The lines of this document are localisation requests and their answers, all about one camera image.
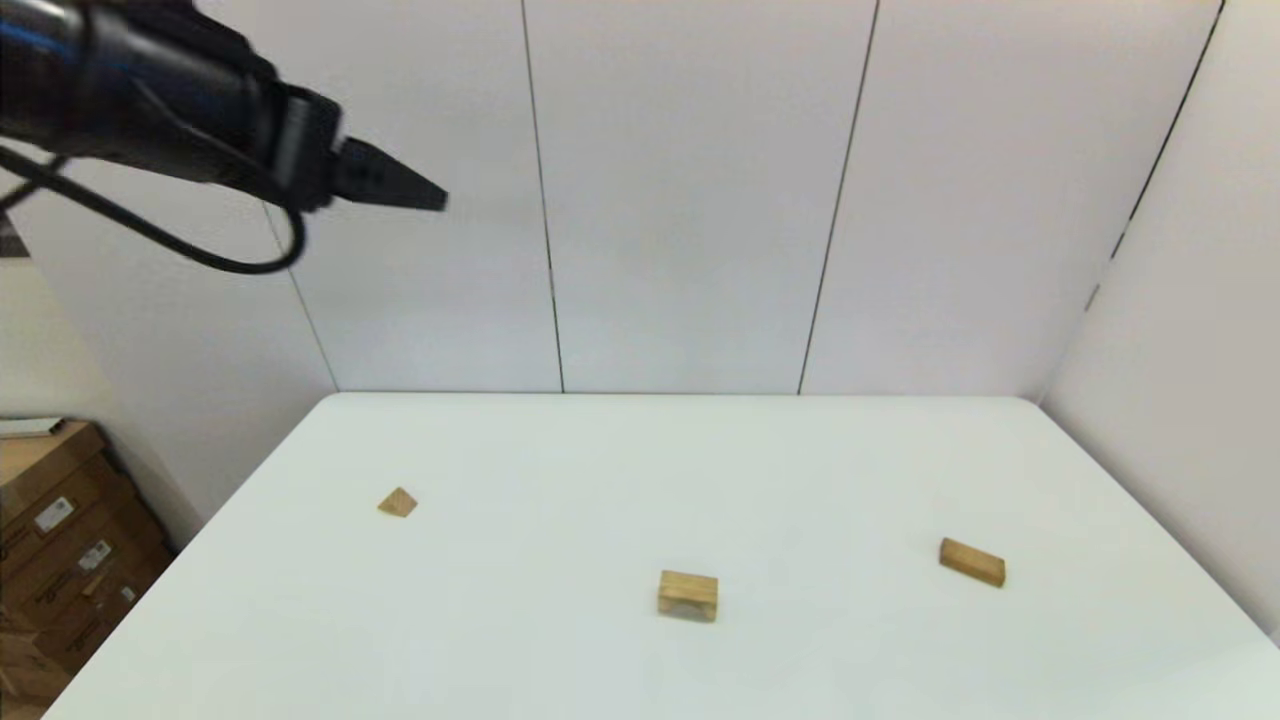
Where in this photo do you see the arched wooden building block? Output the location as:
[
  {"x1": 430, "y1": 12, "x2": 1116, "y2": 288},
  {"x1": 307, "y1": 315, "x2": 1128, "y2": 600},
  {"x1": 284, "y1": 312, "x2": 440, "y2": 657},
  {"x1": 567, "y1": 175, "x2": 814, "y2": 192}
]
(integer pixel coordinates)
[{"x1": 657, "y1": 570, "x2": 719, "y2": 623}]

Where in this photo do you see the rectangular wooden building block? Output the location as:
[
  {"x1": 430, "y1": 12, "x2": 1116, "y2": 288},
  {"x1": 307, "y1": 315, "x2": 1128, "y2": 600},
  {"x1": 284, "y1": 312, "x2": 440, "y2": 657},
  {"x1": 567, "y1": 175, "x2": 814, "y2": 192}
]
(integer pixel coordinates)
[{"x1": 939, "y1": 537, "x2": 1006, "y2": 588}]

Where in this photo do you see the brown labelled cardboard box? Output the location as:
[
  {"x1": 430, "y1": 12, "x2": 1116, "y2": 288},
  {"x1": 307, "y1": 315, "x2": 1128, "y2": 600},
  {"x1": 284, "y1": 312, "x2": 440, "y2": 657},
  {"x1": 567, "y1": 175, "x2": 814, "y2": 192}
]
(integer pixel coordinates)
[
  {"x1": 20, "y1": 565, "x2": 179, "y2": 681},
  {"x1": 0, "y1": 470, "x2": 141, "y2": 581},
  {"x1": 0, "y1": 520, "x2": 169, "y2": 626}
]

